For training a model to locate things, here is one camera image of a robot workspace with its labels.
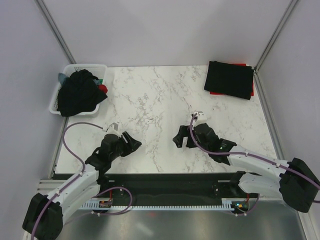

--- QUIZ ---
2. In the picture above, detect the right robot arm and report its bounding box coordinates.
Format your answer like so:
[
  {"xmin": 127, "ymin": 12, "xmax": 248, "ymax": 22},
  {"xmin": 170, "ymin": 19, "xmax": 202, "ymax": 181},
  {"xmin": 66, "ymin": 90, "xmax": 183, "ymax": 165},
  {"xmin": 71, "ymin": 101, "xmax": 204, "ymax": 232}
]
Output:
[{"xmin": 172, "ymin": 123, "xmax": 320, "ymax": 213}]

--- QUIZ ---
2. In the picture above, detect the right aluminium frame post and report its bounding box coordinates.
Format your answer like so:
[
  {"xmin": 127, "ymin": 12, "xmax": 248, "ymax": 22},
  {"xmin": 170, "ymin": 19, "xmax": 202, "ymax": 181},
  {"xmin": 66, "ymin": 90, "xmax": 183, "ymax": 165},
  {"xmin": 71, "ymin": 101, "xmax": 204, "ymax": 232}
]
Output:
[{"xmin": 254, "ymin": 0, "xmax": 300, "ymax": 73}]

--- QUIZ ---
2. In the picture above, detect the aluminium frame post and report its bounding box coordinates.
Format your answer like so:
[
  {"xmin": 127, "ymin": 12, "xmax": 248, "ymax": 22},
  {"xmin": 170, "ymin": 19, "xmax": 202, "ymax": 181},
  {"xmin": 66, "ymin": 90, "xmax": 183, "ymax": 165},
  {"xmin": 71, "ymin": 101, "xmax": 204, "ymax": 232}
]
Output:
[
  {"xmin": 254, "ymin": 0, "xmax": 300, "ymax": 73},
  {"xmin": 34, "ymin": 0, "xmax": 77, "ymax": 64}
]

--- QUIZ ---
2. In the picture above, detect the red garment in basket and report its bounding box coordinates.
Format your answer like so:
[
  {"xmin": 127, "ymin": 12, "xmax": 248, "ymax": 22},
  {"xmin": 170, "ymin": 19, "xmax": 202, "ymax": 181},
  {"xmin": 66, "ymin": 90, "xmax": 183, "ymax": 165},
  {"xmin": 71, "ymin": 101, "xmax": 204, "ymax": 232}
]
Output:
[{"xmin": 98, "ymin": 84, "xmax": 108, "ymax": 94}]

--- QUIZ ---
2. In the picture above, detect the black t-shirt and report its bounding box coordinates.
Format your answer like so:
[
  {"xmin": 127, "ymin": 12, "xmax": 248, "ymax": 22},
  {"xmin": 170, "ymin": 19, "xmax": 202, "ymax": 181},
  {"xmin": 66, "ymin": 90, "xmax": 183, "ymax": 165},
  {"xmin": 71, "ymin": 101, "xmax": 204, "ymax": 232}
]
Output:
[{"xmin": 203, "ymin": 60, "xmax": 254, "ymax": 101}]

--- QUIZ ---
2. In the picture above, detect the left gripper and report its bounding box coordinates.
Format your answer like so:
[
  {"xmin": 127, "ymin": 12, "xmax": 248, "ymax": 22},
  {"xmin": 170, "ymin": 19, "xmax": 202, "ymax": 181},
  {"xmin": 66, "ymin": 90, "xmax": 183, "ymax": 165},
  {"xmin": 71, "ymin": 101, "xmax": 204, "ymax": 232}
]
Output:
[{"xmin": 109, "ymin": 131, "xmax": 141, "ymax": 161}]

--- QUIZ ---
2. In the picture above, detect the folded red t-shirt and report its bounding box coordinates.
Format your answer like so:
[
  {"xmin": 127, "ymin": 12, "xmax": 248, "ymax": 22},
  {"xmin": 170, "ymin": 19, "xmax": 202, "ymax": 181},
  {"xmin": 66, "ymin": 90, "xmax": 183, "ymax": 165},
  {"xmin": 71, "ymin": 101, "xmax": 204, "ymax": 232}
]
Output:
[{"xmin": 209, "ymin": 62, "xmax": 255, "ymax": 97}]

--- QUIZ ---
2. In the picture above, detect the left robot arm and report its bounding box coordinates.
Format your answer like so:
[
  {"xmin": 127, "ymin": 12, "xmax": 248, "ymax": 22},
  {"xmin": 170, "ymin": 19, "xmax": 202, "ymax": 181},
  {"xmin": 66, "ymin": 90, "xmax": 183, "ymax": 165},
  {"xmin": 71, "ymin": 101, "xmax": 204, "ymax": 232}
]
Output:
[{"xmin": 22, "ymin": 131, "xmax": 142, "ymax": 240}]

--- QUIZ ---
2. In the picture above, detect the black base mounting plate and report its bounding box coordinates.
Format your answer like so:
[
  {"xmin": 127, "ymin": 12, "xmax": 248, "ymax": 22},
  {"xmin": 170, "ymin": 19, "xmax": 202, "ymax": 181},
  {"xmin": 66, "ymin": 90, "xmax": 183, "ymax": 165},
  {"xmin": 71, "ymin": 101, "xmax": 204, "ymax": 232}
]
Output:
[{"xmin": 100, "ymin": 173, "xmax": 258, "ymax": 206}]

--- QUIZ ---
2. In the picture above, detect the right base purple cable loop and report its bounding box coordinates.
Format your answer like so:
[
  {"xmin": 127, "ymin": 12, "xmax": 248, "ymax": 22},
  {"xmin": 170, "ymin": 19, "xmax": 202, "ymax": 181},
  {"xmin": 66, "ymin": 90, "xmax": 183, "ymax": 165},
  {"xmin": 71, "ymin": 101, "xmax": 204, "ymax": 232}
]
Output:
[{"xmin": 231, "ymin": 193, "xmax": 261, "ymax": 217}]

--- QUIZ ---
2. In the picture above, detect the teal garment in basket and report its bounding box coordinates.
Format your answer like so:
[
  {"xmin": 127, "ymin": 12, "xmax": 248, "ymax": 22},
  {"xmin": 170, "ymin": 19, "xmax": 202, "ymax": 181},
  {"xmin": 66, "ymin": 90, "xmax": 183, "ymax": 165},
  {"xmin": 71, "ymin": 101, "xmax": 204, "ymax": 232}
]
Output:
[{"xmin": 58, "ymin": 72, "xmax": 68, "ymax": 86}]

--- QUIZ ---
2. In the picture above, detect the left aluminium frame post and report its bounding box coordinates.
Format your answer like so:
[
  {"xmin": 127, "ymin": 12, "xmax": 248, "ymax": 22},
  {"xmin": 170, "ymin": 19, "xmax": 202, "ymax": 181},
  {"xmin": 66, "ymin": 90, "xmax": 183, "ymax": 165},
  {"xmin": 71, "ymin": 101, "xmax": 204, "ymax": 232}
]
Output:
[{"xmin": 34, "ymin": 0, "xmax": 77, "ymax": 64}]

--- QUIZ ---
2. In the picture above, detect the white slotted cable duct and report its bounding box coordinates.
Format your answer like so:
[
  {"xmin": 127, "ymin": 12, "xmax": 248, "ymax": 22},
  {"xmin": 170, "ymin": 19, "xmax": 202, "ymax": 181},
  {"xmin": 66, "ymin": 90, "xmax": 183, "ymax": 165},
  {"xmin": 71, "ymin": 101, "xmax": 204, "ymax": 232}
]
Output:
[{"xmin": 79, "ymin": 199, "xmax": 250, "ymax": 213}]

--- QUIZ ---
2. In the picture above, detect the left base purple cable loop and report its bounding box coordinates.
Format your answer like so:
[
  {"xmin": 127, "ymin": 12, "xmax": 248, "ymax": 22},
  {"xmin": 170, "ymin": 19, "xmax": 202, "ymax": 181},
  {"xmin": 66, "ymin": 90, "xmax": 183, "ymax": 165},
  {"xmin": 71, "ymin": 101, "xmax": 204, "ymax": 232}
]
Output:
[{"xmin": 91, "ymin": 187, "xmax": 133, "ymax": 217}]

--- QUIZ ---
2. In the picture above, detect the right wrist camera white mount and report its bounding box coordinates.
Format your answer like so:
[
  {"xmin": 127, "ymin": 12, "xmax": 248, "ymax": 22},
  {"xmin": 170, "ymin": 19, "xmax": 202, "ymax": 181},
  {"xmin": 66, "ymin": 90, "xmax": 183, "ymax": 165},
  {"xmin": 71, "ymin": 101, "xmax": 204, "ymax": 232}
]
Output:
[{"xmin": 192, "ymin": 111, "xmax": 208, "ymax": 125}]

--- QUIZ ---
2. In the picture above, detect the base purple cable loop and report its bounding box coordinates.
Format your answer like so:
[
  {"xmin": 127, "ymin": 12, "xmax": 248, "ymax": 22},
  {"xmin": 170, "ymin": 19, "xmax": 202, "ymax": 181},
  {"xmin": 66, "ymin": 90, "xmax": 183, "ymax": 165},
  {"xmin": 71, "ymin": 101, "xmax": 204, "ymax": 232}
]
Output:
[
  {"xmin": 91, "ymin": 187, "xmax": 133, "ymax": 217},
  {"xmin": 231, "ymin": 193, "xmax": 261, "ymax": 217}
]

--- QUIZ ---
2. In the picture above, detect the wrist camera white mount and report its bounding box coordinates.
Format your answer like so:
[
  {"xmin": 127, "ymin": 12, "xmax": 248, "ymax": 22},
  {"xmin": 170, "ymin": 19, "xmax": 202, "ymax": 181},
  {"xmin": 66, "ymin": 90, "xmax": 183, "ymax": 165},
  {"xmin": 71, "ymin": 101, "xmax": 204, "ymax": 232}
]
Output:
[
  {"xmin": 192, "ymin": 111, "xmax": 208, "ymax": 125},
  {"xmin": 102, "ymin": 122, "xmax": 119, "ymax": 134}
]

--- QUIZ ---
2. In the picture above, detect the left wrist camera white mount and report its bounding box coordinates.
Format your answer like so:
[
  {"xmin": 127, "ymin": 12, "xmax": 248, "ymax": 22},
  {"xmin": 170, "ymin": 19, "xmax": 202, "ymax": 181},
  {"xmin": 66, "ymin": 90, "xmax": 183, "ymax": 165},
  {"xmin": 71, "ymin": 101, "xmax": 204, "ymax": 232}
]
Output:
[{"xmin": 102, "ymin": 122, "xmax": 119, "ymax": 134}]

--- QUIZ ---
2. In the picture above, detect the dark clothes pile in basket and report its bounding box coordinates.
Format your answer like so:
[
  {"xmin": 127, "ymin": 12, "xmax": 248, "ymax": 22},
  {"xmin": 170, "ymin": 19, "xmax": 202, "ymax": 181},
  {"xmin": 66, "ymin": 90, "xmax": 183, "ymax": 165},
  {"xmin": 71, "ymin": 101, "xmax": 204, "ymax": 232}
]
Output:
[{"xmin": 57, "ymin": 69, "xmax": 108, "ymax": 117}]

